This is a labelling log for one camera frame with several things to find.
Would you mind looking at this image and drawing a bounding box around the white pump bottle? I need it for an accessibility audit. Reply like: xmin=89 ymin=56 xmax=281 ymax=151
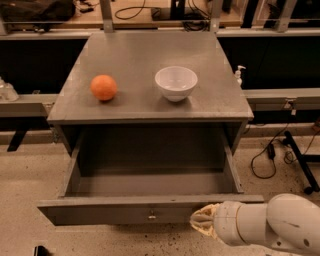
xmin=234 ymin=65 xmax=246 ymax=87

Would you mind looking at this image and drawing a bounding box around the black object at floor edge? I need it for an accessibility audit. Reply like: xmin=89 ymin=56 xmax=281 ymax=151
xmin=33 ymin=245 xmax=50 ymax=256

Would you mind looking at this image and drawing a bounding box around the black bag on bench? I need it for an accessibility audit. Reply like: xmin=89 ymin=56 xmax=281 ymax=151
xmin=0 ymin=0 xmax=76 ymax=32

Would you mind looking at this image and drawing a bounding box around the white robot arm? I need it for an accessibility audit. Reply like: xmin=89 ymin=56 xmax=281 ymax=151
xmin=190 ymin=194 xmax=320 ymax=256

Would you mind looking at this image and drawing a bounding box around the orange ball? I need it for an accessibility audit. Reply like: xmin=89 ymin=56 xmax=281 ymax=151
xmin=90 ymin=75 xmax=117 ymax=101

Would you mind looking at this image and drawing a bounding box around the black stand leg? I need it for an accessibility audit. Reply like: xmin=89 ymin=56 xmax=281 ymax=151
xmin=283 ymin=131 xmax=320 ymax=195

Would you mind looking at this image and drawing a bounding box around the black cable on bench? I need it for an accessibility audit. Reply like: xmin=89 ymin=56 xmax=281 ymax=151
xmin=113 ymin=0 xmax=147 ymax=21

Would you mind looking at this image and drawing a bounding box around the grey top drawer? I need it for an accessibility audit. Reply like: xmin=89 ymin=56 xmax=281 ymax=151
xmin=38 ymin=137 xmax=263 ymax=226

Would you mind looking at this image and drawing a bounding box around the white ceramic bowl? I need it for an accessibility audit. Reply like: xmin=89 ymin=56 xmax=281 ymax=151
xmin=154 ymin=66 xmax=198 ymax=102

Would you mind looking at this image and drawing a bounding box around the black floor cable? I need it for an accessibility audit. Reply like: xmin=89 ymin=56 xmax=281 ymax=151
xmin=250 ymin=99 xmax=320 ymax=180

